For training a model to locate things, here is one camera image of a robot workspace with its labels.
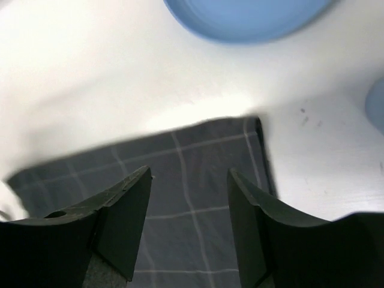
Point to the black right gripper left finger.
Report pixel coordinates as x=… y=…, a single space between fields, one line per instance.
x=94 y=243

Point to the blue plate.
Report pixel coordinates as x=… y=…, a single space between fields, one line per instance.
x=246 y=22

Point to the blue cup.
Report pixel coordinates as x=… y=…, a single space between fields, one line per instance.
x=374 y=105

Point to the dark checked cloth placemat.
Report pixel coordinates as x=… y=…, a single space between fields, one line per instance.
x=187 y=238

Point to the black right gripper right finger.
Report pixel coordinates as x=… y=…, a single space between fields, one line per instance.
x=295 y=249

